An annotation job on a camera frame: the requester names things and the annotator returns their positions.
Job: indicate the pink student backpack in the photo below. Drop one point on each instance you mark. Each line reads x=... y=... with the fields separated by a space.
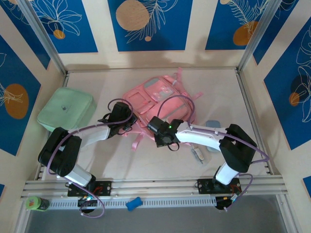
x=138 y=99

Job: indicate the blue lid pencil case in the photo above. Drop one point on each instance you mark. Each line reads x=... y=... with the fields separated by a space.
x=213 y=123

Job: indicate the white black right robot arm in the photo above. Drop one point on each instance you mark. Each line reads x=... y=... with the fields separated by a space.
x=199 y=136

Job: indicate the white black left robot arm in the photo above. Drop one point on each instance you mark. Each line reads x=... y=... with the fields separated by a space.
x=94 y=136

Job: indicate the mint green lunch bag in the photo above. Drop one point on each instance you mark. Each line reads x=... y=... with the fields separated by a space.
x=63 y=106

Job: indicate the blue bone-shaped object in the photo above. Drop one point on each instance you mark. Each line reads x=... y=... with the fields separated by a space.
x=133 y=203

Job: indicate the green tape roll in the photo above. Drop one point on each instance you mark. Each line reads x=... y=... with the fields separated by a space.
x=36 y=203

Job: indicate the aluminium mounting rail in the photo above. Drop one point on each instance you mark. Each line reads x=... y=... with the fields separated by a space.
x=158 y=185

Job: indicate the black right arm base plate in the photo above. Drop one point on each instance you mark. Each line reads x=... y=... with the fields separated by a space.
x=204 y=186

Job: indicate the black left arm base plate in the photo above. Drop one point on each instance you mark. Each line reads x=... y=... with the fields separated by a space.
x=104 y=188

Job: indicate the aluminium frame post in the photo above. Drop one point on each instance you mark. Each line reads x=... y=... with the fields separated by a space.
x=41 y=34
x=257 y=34

